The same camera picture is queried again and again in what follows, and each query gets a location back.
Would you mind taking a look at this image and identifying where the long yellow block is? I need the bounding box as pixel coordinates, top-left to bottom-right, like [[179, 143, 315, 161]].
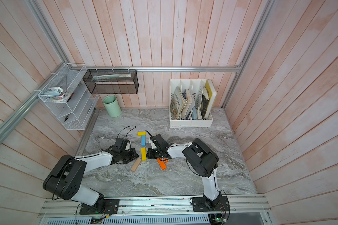
[[141, 147, 146, 161]]

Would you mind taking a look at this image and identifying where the natural wood block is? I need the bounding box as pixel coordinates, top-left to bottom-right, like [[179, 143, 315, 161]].
[[131, 158, 142, 172]]

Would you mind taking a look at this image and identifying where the light blue block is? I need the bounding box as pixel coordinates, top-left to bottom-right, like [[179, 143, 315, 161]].
[[141, 135, 146, 146]]

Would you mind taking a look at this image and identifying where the short yellow block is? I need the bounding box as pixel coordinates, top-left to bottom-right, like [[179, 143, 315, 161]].
[[137, 131, 146, 136]]

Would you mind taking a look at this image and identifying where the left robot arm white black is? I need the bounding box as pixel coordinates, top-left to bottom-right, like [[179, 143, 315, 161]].
[[43, 138, 139, 213]]

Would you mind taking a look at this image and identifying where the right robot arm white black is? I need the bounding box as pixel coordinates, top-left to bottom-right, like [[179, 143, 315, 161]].
[[146, 134, 222, 211]]

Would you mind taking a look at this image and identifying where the orange block lower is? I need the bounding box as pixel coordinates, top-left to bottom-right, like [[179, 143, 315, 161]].
[[156, 158, 167, 170]]

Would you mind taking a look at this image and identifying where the illustrated children's book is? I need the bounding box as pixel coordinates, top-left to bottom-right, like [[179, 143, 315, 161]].
[[170, 86, 186, 121]]

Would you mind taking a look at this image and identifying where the green plastic cup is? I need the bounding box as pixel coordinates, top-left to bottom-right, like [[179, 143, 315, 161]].
[[103, 95, 122, 118]]

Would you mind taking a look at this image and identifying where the white file organizer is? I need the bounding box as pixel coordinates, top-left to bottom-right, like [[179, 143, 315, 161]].
[[170, 79, 213, 128]]

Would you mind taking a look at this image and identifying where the yellow cover book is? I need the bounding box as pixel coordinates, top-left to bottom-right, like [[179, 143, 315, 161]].
[[201, 80, 217, 119]]

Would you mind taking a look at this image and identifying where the paper in mesh basket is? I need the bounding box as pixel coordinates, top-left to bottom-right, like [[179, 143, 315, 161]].
[[93, 74, 131, 79]]

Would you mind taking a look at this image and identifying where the tape dispenser on shelf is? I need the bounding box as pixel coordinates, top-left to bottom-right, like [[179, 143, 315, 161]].
[[42, 87, 65, 102]]

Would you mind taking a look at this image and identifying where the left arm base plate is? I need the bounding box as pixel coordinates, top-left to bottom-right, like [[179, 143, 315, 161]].
[[79, 199, 120, 215]]

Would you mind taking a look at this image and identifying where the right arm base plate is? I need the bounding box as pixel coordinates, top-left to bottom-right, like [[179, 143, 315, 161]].
[[190, 196, 231, 213]]

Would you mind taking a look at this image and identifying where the black mesh wall basket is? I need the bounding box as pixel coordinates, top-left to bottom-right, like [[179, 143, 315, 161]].
[[83, 69, 139, 94]]

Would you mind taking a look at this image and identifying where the white wire wall shelf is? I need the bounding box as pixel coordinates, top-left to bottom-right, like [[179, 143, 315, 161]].
[[38, 63, 99, 130]]

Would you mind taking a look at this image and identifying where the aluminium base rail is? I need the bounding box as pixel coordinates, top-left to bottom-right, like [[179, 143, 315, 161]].
[[38, 194, 271, 218]]

